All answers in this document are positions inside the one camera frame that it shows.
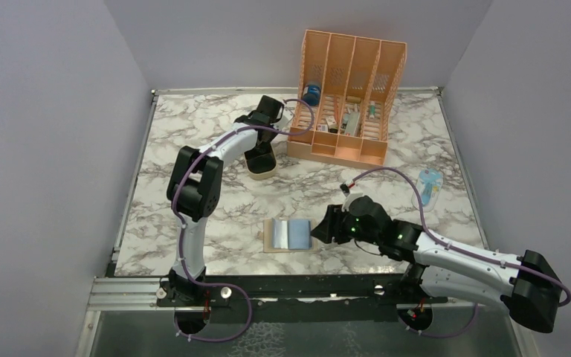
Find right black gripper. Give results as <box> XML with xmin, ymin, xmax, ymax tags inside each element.
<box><xmin>312</xmin><ymin>202</ymin><xmax>381</xmax><ymax>245</ymax></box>

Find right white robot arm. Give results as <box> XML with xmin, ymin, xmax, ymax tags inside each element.
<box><xmin>311</xmin><ymin>194</ymin><xmax>565</xmax><ymax>333</ymax></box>

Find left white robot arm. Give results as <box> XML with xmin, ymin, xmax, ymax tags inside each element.
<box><xmin>167</xmin><ymin>95</ymin><xmax>284</xmax><ymax>306</ymax></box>

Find beige tray with cards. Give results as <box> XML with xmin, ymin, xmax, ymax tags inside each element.
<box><xmin>244</xmin><ymin>146</ymin><xmax>277</xmax><ymax>181</ymax></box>

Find blue packaged item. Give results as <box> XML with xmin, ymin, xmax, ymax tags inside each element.
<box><xmin>416</xmin><ymin>169</ymin><xmax>444</xmax><ymax>212</ymax></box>

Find blue round jar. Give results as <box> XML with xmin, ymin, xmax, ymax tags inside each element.
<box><xmin>301</xmin><ymin>81</ymin><xmax>321</xmax><ymax>106</ymax></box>

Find small items in organizer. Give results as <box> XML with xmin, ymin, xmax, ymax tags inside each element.
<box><xmin>317</xmin><ymin>101</ymin><xmax>360</xmax><ymax>136</ymax></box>

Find white tube in organizer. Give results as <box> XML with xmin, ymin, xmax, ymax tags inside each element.
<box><xmin>368</xmin><ymin>101</ymin><xmax>376</xmax><ymax>120</ymax></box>

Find orange plastic desk organizer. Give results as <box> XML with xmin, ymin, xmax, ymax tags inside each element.
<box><xmin>287</xmin><ymin>30</ymin><xmax>407</xmax><ymax>169</ymax></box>

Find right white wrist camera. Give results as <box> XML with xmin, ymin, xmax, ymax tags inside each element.
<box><xmin>342</xmin><ymin>190</ymin><xmax>364</xmax><ymax>211</ymax></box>

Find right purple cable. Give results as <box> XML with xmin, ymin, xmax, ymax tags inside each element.
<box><xmin>339</xmin><ymin>167</ymin><xmax>571</xmax><ymax>307</ymax></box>

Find purple cable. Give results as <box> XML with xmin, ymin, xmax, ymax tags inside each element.
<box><xmin>171</xmin><ymin>98</ymin><xmax>316</xmax><ymax>297</ymax></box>
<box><xmin>339</xmin><ymin>167</ymin><xmax>571</xmax><ymax>307</ymax></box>

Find black mounting base rail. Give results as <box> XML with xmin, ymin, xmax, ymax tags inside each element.
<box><xmin>88</xmin><ymin>273</ymin><xmax>523</xmax><ymax>324</ymax></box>

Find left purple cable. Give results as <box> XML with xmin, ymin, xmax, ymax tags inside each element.
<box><xmin>171</xmin><ymin>98</ymin><xmax>316</xmax><ymax>297</ymax></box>

